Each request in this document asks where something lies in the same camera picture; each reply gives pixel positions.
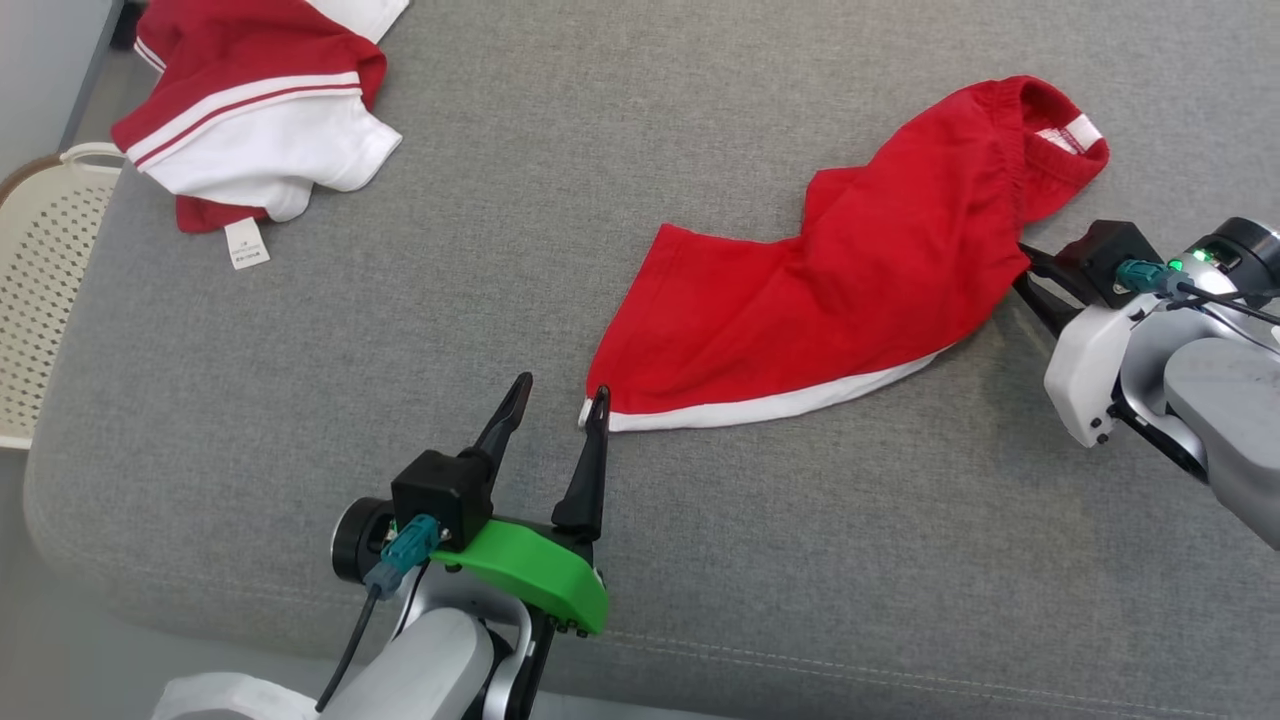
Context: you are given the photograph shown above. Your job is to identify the cream perforated laundry basket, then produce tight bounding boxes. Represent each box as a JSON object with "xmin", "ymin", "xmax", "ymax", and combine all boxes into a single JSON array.
[{"xmin": 0, "ymin": 142, "xmax": 127, "ymax": 451}]

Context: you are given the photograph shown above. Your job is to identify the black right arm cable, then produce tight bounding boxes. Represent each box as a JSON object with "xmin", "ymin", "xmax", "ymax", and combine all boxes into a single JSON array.
[{"xmin": 1117, "ymin": 257, "xmax": 1280, "ymax": 327}]

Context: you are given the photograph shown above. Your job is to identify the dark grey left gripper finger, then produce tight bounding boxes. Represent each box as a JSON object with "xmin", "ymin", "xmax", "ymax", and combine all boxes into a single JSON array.
[
  {"xmin": 551, "ymin": 385, "xmax": 611, "ymax": 539},
  {"xmin": 468, "ymin": 372, "xmax": 534, "ymax": 469}
]

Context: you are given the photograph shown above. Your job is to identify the grey fabric sofa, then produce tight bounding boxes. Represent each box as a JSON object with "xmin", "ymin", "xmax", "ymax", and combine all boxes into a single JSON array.
[{"xmin": 22, "ymin": 0, "xmax": 1280, "ymax": 720}]

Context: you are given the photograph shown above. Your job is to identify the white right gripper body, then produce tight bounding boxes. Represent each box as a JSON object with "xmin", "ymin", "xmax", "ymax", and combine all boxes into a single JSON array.
[{"xmin": 1044, "ymin": 295, "xmax": 1151, "ymax": 448}]

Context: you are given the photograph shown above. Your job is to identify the red shorts with white trim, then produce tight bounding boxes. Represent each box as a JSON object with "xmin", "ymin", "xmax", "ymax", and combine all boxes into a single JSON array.
[{"xmin": 577, "ymin": 75, "xmax": 1111, "ymax": 434}]

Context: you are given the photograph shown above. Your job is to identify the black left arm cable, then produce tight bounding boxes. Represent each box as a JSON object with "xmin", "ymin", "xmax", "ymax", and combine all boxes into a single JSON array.
[{"xmin": 315, "ymin": 514, "xmax": 443, "ymax": 713}]

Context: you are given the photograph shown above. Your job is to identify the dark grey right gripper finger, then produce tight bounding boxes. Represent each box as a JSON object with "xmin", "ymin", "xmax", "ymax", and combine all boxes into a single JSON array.
[
  {"xmin": 1013, "ymin": 275, "xmax": 1073, "ymax": 339},
  {"xmin": 1019, "ymin": 243, "xmax": 1081, "ymax": 300}
]

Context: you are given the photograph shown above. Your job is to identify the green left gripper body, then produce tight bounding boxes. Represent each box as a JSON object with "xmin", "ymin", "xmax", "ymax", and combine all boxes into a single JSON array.
[{"xmin": 430, "ymin": 518, "xmax": 610, "ymax": 637}]

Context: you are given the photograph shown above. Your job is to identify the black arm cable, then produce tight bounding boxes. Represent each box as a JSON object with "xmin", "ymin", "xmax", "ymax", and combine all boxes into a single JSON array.
[
  {"xmin": 315, "ymin": 514, "xmax": 443, "ymax": 713},
  {"xmin": 1117, "ymin": 257, "xmax": 1280, "ymax": 327}
]

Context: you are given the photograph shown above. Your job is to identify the red shirt with white sleeves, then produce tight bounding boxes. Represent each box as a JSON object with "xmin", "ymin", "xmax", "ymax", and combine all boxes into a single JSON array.
[{"xmin": 110, "ymin": 0, "xmax": 411, "ymax": 272}]

